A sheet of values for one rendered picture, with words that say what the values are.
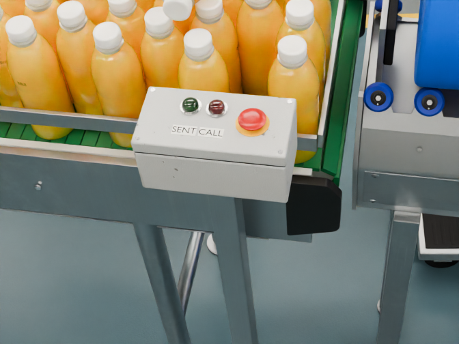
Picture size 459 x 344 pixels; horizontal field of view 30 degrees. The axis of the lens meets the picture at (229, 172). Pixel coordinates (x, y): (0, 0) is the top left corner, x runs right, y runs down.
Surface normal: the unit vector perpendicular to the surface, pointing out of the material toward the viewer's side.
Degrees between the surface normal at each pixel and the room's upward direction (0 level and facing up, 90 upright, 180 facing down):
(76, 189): 90
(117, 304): 0
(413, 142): 70
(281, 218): 90
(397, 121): 52
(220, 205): 90
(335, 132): 30
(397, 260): 90
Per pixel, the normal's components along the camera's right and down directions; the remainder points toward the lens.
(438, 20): -0.20, 0.49
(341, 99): 0.42, -0.47
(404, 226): -0.18, 0.79
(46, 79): 0.55, 0.63
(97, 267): -0.07, -0.61
